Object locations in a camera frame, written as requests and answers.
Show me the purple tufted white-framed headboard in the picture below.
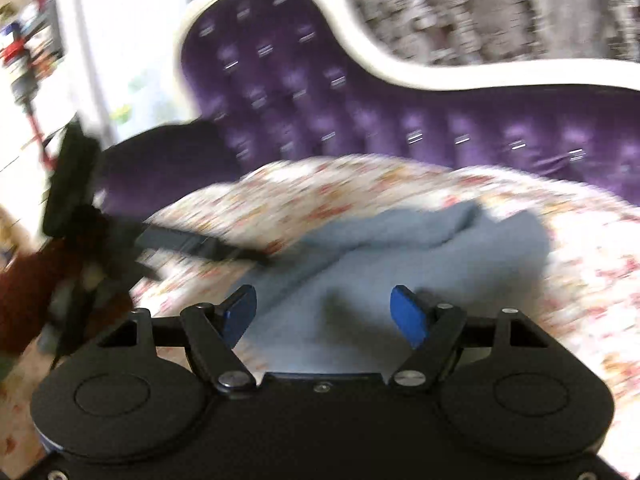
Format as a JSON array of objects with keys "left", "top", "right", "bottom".
[{"left": 96, "top": 0, "right": 639, "bottom": 219}]

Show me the grey argyle knit sweater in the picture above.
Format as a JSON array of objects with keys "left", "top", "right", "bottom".
[{"left": 240, "top": 202, "right": 550, "bottom": 376}]

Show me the grey damask curtain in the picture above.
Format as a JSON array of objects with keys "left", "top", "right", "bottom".
[{"left": 354, "top": 0, "right": 639, "bottom": 66}]

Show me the red vacuum cleaner pole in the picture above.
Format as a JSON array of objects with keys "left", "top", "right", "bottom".
[{"left": 1, "top": 21, "right": 55, "bottom": 171}]

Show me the floral bedspread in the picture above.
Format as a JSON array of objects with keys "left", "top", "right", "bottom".
[{"left": 0, "top": 153, "right": 640, "bottom": 478}]

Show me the left hand red knit sleeve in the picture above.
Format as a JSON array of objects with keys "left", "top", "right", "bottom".
[{"left": 1, "top": 235, "right": 138, "bottom": 361}]

